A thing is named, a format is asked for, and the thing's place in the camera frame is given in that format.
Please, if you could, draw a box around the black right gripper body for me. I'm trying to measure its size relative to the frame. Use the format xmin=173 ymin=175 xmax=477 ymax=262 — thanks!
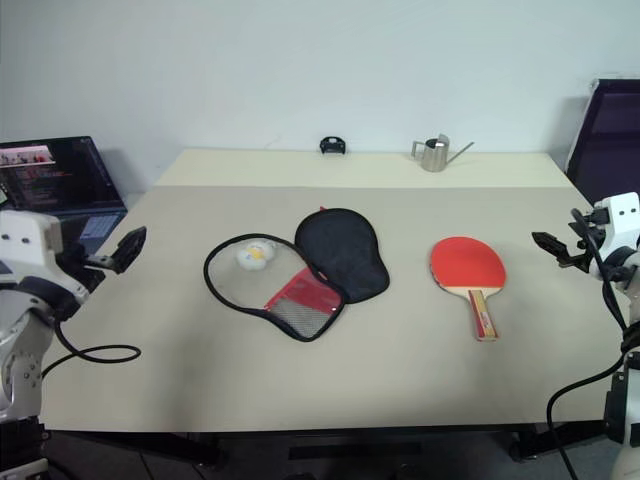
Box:
xmin=571 ymin=209 xmax=609 ymax=262

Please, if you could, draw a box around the black office chair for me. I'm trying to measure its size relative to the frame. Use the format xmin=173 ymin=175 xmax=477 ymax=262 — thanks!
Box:
xmin=564 ymin=77 xmax=640 ymax=206

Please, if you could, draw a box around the black table frame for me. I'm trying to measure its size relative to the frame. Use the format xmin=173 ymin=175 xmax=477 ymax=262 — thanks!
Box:
xmin=42 ymin=418 xmax=609 ymax=464

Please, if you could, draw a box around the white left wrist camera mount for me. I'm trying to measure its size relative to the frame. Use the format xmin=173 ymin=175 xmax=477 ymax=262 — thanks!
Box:
xmin=0 ymin=209 xmax=65 ymax=275

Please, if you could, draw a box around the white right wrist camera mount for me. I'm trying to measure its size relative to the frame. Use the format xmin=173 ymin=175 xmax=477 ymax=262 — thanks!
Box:
xmin=592 ymin=192 xmax=640 ymax=251

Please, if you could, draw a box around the steel watering can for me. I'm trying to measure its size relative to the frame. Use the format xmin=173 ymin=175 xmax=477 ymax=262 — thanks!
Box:
xmin=410 ymin=133 xmax=475 ymax=174

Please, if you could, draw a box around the open laptop computer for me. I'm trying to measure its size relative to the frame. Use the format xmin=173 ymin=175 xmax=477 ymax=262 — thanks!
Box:
xmin=0 ymin=135 xmax=129 ymax=281

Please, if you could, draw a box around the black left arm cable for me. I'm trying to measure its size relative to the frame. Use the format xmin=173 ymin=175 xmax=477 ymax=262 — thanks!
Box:
xmin=42 ymin=299 xmax=142 ymax=377

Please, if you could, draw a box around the red table tennis paddle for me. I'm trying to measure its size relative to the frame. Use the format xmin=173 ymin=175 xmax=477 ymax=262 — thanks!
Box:
xmin=428 ymin=235 xmax=509 ymax=343

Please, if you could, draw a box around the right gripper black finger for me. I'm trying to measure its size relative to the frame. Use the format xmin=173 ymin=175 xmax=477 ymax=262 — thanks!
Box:
xmin=531 ymin=231 xmax=572 ymax=254
xmin=556 ymin=251 xmax=589 ymax=274

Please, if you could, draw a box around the red and black paddle case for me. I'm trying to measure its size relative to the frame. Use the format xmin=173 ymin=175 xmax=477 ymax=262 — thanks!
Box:
xmin=203 ymin=206 xmax=391 ymax=344

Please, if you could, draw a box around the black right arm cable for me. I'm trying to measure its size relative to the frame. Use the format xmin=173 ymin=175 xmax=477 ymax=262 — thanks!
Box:
xmin=547 ymin=208 xmax=640 ymax=480

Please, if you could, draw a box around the small black clamp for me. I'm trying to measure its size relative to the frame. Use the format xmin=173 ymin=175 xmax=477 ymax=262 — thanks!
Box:
xmin=319 ymin=135 xmax=349 ymax=156

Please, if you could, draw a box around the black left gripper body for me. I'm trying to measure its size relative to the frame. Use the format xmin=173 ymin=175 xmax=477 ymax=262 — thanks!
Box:
xmin=58 ymin=240 xmax=120 ymax=302

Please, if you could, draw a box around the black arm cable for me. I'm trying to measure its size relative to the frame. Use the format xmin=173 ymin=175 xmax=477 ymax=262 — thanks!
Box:
xmin=42 ymin=299 xmax=142 ymax=377
xmin=547 ymin=208 xmax=640 ymax=480

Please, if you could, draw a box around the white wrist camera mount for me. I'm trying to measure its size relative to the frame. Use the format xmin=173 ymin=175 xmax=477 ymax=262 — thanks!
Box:
xmin=592 ymin=192 xmax=640 ymax=251
xmin=0 ymin=209 xmax=65 ymax=275

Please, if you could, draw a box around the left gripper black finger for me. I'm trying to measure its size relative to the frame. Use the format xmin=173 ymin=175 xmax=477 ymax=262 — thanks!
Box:
xmin=111 ymin=226 xmax=148 ymax=275

